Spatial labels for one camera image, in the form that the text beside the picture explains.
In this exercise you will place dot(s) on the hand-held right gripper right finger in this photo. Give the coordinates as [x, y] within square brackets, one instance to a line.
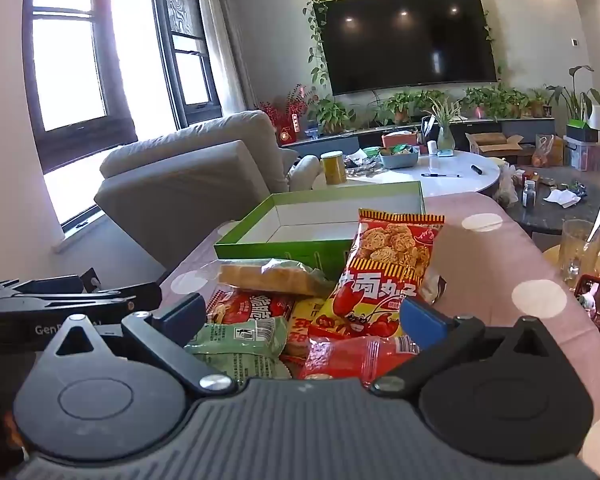
[422, 320]

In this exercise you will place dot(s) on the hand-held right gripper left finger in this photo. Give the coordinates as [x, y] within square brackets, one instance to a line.
[180, 317]

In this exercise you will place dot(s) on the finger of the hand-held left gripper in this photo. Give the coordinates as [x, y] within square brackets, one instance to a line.
[105, 297]
[50, 284]

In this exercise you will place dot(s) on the large red crayfish snack bag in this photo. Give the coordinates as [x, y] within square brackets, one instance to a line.
[385, 270]

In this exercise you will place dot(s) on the pale green snack packet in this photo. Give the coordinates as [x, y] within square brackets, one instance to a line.
[245, 342]

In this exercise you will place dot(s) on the red printed snack packet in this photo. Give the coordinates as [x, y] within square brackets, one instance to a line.
[250, 307]

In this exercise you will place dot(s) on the red translucent cracker packet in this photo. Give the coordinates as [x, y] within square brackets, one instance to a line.
[350, 357]

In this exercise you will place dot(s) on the sponge cake packet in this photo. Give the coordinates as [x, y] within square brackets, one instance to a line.
[270, 277]

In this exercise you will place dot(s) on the green cardboard box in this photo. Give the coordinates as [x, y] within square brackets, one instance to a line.
[280, 255]

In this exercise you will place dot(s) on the yellow red snack packet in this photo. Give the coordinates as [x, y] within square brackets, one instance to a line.
[302, 325]

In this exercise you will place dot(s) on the small black tag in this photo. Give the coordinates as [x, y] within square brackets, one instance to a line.
[90, 280]

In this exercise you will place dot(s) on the round white table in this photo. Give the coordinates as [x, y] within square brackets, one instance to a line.
[445, 185]

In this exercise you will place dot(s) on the beige sofa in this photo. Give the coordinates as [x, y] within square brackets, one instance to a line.
[180, 175]

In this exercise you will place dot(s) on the round wooden side table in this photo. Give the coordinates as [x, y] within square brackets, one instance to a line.
[555, 260]

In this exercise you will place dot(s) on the black pen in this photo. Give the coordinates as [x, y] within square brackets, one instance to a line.
[440, 175]

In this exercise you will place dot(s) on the clear plastic bag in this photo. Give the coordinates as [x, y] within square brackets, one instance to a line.
[507, 187]

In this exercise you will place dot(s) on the black marker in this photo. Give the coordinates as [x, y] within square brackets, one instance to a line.
[480, 169]

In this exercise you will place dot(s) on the blue basket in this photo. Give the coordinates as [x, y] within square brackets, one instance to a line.
[400, 160]

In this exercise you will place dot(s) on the jar with dark contents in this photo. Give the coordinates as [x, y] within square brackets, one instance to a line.
[529, 195]

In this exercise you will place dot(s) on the dark round table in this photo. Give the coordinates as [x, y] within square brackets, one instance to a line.
[555, 217]

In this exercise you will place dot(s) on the glass mug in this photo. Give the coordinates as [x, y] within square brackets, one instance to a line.
[580, 255]

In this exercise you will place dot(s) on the small white bottle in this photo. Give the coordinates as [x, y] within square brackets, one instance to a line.
[433, 148]

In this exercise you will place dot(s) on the yellow can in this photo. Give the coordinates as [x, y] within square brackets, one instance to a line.
[334, 170]

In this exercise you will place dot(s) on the green lidded tub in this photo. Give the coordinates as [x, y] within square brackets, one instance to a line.
[371, 152]

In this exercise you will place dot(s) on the pink box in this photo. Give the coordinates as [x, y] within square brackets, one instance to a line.
[397, 139]

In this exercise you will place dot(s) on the crumpled white tissue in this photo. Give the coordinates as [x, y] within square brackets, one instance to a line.
[560, 197]

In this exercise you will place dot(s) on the glass vase with spider plant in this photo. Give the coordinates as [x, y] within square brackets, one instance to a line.
[445, 135]

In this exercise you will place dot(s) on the open cardboard box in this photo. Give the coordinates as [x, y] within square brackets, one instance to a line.
[495, 145]

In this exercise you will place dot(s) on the dark television cabinet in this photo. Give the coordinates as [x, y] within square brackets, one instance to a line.
[360, 137]

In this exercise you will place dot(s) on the plastic bag of oranges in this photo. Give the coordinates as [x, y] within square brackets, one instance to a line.
[544, 152]

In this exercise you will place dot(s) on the green potted plant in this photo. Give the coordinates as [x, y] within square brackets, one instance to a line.
[399, 105]
[332, 115]
[515, 102]
[482, 102]

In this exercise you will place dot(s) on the large dark framed window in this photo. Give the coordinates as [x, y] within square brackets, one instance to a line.
[70, 60]

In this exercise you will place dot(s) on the clear storage box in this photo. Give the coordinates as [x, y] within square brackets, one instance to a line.
[585, 157]

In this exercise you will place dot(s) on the red flower decoration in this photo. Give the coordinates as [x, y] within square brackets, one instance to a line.
[285, 110]

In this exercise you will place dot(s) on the green and black box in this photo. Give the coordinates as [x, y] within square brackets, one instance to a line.
[585, 131]

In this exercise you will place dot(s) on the narrow dark framed window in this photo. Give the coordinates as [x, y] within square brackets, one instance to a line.
[190, 60]

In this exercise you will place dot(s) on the peace lily plant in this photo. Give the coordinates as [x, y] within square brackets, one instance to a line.
[575, 95]

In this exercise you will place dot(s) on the pale curtain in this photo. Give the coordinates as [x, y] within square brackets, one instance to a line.
[227, 35]

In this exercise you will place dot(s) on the wall television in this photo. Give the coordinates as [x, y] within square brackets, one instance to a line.
[410, 40]

